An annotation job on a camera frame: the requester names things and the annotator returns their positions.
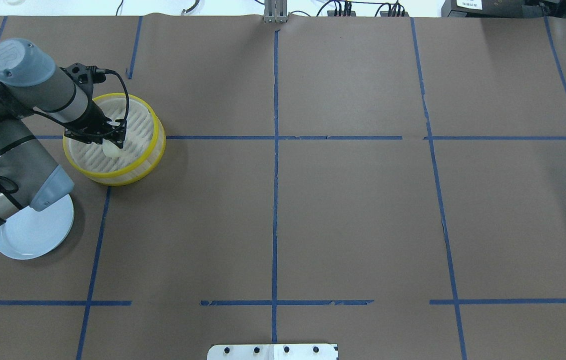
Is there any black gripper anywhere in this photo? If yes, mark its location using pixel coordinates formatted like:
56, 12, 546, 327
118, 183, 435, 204
64, 100, 127, 150

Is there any white steamed bun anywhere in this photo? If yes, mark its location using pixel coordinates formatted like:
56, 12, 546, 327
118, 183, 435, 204
101, 140, 122, 158

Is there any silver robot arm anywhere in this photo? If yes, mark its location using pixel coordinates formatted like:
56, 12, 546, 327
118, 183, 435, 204
0, 38, 130, 227

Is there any yellow bamboo steamer basket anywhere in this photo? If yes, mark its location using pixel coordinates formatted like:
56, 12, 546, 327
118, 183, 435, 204
62, 95, 166, 186

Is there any light blue plate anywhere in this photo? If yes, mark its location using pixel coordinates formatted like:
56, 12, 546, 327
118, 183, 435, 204
0, 194, 75, 261

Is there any black device with label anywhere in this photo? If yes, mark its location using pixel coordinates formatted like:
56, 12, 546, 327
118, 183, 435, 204
441, 0, 545, 19

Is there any black camera cable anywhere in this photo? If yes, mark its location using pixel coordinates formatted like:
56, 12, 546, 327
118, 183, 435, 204
95, 69, 130, 123

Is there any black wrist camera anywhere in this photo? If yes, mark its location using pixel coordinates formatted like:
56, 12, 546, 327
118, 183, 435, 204
61, 63, 106, 98

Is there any aluminium frame post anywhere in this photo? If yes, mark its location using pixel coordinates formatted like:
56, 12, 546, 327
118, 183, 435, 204
261, 0, 289, 24

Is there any white mounting base plate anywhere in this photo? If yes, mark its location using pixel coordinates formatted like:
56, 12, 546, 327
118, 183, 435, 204
207, 342, 339, 360

